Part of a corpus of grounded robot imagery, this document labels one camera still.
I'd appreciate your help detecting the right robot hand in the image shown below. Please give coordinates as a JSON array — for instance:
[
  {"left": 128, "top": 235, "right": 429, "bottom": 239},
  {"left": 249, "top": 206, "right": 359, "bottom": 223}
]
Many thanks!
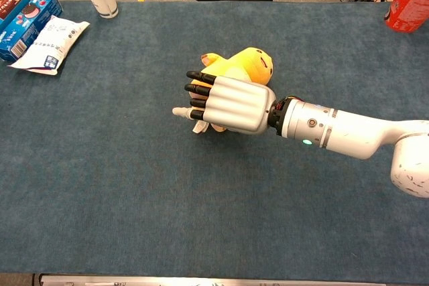
[{"left": 172, "top": 70, "right": 277, "bottom": 135}]

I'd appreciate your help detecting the yellow plush toy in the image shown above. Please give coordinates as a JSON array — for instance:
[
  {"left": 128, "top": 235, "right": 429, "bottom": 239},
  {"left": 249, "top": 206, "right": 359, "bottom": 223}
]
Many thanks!
[{"left": 188, "top": 46, "right": 274, "bottom": 135}]

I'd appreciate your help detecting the blue felt table mat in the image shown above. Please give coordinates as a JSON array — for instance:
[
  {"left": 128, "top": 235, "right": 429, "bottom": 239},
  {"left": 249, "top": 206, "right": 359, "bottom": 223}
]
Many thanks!
[{"left": 0, "top": 0, "right": 429, "bottom": 275}]

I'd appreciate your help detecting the white snack bag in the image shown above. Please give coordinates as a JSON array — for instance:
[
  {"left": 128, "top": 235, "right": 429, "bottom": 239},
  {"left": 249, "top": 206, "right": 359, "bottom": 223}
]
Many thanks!
[{"left": 7, "top": 15, "right": 91, "bottom": 76}]

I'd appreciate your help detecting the blue cookie box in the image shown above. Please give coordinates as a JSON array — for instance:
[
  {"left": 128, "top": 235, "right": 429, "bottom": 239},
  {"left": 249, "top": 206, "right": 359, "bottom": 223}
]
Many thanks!
[{"left": 0, "top": 0, "right": 64, "bottom": 63}]

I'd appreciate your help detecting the brown red snack box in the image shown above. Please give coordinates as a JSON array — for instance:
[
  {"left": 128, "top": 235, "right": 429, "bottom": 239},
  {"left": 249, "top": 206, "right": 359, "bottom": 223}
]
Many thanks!
[{"left": 0, "top": 0, "right": 26, "bottom": 26}]

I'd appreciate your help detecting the silver metal table rail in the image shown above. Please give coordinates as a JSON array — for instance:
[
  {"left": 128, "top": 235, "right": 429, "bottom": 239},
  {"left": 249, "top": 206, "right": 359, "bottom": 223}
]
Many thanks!
[{"left": 38, "top": 273, "right": 396, "bottom": 286}]

